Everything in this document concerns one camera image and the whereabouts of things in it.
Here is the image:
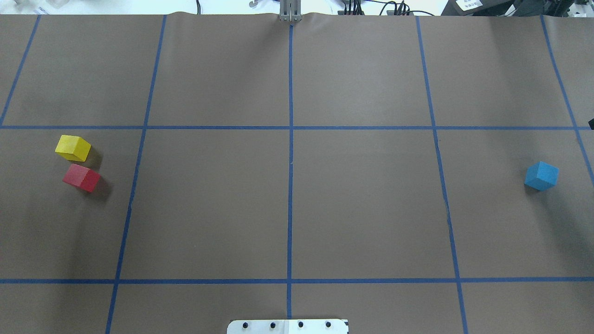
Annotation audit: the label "red block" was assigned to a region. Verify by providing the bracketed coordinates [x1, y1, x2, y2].
[62, 164, 101, 193]

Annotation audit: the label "blue block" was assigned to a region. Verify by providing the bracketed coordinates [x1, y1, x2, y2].
[524, 161, 560, 192]

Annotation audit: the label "yellow block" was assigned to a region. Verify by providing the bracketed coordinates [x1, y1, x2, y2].
[54, 135, 92, 161]

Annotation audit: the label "grey metal clamp post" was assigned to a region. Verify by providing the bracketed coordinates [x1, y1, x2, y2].
[278, 0, 303, 23]

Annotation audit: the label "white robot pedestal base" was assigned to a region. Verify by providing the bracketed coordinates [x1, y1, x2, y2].
[226, 319, 349, 334]

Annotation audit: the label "black cables at table edge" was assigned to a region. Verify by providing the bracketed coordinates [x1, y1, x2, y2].
[337, 0, 448, 17]

